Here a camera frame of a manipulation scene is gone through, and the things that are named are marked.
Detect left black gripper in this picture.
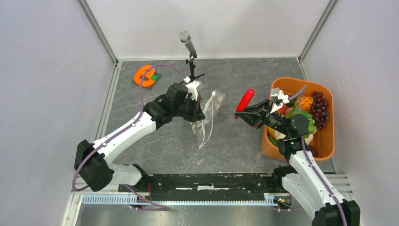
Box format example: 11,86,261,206
173,95,205,122

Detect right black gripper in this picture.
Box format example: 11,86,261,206
235,98,290,137

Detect clear dotted zip top bag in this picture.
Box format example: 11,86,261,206
191,90,226,149

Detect red chili pepper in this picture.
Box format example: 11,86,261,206
236,89,255,113

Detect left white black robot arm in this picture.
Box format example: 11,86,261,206
72,81,205,192

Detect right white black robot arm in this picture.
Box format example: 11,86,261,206
234,98,360,226

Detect orange plastic food bin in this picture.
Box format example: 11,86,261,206
261,77,335,161

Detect pink peach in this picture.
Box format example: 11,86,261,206
277,104,287,115

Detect green cucumber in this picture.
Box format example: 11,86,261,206
268,136,279,147

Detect small yellow pineapple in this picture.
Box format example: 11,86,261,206
300,95,314,113

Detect green lettuce leaf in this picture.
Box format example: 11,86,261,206
285,107,318,138

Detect purple grape bunch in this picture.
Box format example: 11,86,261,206
311,91,331,129

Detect silver microphone on tripod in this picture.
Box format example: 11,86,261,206
178,31,205,81

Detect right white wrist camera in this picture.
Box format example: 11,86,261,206
270,88,289,113

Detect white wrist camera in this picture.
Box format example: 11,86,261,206
270,88,289,113
183,76,202,101

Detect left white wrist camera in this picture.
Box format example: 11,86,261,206
183,76,202,101

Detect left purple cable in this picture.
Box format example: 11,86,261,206
72,64,192,192

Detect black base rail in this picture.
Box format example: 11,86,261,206
118,166,296,202

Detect white cable duct strip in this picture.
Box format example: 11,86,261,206
82,194,277,207

